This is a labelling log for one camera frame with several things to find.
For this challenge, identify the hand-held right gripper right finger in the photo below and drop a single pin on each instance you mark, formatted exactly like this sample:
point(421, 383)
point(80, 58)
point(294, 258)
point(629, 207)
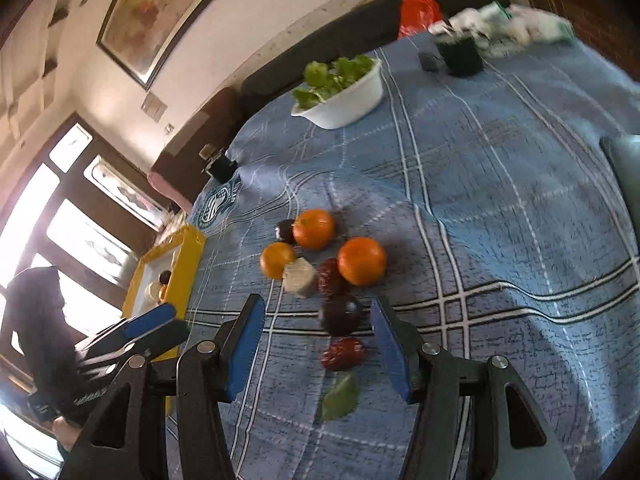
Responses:
point(392, 355)

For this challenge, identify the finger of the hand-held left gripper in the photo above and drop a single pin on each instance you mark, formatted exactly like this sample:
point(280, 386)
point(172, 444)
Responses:
point(150, 317)
point(165, 340)

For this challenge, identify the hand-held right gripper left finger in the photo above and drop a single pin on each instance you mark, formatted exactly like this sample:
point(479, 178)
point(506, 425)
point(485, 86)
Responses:
point(247, 350)

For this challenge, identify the red jujube date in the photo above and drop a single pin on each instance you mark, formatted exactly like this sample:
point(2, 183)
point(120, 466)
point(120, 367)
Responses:
point(344, 353)
point(331, 277)

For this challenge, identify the yellow cardboard tray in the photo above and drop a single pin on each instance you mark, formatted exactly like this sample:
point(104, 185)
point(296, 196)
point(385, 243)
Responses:
point(187, 260)

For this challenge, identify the pale bread chunk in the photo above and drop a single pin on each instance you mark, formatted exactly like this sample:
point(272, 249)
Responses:
point(300, 277)

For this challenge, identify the yellowish orange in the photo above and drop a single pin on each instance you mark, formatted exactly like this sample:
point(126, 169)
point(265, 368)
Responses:
point(276, 260)

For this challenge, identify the person's left hand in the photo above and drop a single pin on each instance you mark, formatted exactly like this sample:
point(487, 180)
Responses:
point(67, 430)

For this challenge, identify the green leaf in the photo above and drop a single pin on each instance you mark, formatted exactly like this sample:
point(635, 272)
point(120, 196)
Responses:
point(340, 397)

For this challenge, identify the brown framed glass door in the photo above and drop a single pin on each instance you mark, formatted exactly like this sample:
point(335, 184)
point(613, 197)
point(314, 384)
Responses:
point(75, 210)

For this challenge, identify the black cylindrical device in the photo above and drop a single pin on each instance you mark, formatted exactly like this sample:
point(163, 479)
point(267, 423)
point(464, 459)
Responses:
point(220, 165)
point(462, 55)

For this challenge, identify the white bowl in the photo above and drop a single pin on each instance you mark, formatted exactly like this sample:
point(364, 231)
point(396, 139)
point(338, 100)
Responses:
point(345, 102)

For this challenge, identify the green lettuce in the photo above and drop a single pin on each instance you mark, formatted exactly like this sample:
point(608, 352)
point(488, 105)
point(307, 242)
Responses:
point(335, 75)

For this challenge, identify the black sofa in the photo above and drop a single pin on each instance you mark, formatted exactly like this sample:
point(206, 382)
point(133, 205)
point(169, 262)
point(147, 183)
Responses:
point(350, 15)

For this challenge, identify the red plastic bag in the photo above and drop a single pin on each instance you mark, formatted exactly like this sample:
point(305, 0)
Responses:
point(419, 12)

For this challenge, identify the white green cloth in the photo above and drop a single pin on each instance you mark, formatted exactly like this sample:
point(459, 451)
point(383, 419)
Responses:
point(505, 25)

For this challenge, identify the brown wooden cabinet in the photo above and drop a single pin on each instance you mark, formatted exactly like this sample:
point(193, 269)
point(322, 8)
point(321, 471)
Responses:
point(590, 0)

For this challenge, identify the small wall plaque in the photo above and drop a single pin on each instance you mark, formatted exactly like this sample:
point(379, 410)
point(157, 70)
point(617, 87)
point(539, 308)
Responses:
point(154, 105)

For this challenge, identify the framed wall picture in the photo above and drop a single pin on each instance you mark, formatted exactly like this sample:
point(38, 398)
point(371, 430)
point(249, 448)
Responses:
point(160, 10)

